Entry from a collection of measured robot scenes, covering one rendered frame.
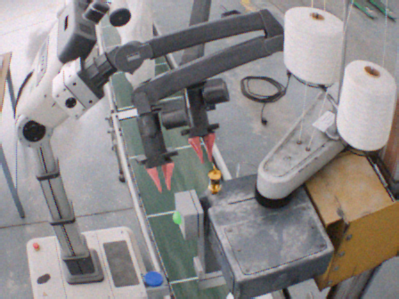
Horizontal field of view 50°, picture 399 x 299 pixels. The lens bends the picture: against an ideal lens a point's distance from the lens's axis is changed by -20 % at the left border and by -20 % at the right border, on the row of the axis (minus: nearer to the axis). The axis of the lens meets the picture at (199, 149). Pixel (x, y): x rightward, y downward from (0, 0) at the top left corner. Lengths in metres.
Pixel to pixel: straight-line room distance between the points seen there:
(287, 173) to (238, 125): 2.40
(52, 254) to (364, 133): 1.85
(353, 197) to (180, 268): 1.18
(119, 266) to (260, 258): 1.41
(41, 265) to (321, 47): 1.81
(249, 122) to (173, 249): 1.49
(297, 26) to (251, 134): 2.35
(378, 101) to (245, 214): 0.42
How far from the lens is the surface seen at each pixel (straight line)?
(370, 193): 1.22
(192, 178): 2.57
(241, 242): 1.06
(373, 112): 0.96
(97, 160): 3.30
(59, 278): 2.38
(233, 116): 3.57
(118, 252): 2.43
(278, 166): 1.11
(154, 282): 1.58
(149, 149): 1.32
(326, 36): 1.12
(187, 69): 1.28
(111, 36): 3.92
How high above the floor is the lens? 2.17
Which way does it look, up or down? 41 degrees down
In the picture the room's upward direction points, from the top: 1 degrees counter-clockwise
